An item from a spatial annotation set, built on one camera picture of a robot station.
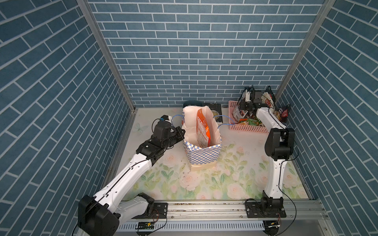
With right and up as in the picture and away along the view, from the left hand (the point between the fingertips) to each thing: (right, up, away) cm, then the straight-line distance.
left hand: (190, 131), depth 75 cm
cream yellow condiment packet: (+51, +20, +24) cm, 60 cm away
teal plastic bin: (-1, +20, +44) cm, 48 cm away
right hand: (+37, +18, +28) cm, 50 cm away
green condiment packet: (+42, +5, +24) cm, 49 cm away
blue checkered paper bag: (+5, -14, 0) cm, 15 cm away
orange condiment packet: (+7, 0, +9) cm, 12 cm away
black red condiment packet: (+34, +11, +31) cm, 47 cm away
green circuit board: (-22, -47, -3) cm, 52 cm away
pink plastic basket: (+30, +2, +28) cm, 41 cm away
